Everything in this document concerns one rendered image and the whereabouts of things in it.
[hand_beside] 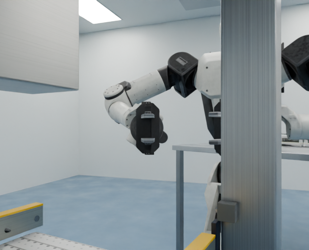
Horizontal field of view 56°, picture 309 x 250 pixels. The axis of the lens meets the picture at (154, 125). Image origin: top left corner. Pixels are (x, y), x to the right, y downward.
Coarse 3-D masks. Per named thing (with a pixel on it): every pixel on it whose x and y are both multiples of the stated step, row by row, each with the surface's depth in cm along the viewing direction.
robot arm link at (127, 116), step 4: (136, 104) 92; (140, 104) 90; (132, 108) 92; (136, 108) 90; (128, 112) 93; (132, 112) 92; (124, 116) 93; (128, 116) 93; (132, 116) 94; (160, 116) 86; (124, 120) 93; (128, 120) 93; (124, 124) 94; (128, 124) 94
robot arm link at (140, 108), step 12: (144, 108) 68; (156, 108) 68; (132, 120) 76; (144, 120) 68; (156, 120) 68; (132, 132) 76; (144, 132) 68; (156, 132) 68; (144, 144) 68; (156, 144) 68
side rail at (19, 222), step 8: (32, 208) 43; (40, 208) 44; (8, 216) 39; (16, 216) 40; (24, 216) 42; (32, 216) 43; (40, 216) 44; (0, 224) 38; (8, 224) 39; (16, 224) 40; (24, 224) 42; (32, 224) 43; (40, 224) 44; (0, 232) 38; (8, 232) 39; (16, 232) 40; (0, 240) 38
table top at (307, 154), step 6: (186, 144) 214; (192, 144) 214; (198, 144) 214; (204, 144) 214; (180, 150) 203; (186, 150) 198; (192, 150) 194; (198, 150) 191; (204, 150) 187; (210, 150) 183; (282, 150) 161; (288, 150) 161; (294, 150) 161; (300, 150) 161; (306, 150) 161; (282, 156) 150; (288, 156) 147; (294, 156) 145; (300, 156) 143; (306, 156) 141
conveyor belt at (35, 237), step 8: (16, 240) 40; (24, 240) 40; (32, 240) 40; (40, 240) 40; (48, 240) 40; (56, 240) 40; (64, 240) 40; (0, 248) 37; (8, 248) 37; (16, 248) 37; (24, 248) 37; (32, 248) 37; (40, 248) 37; (48, 248) 37; (56, 248) 37; (64, 248) 37; (72, 248) 37; (80, 248) 37; (88, 248) 37; (96, 248) 37
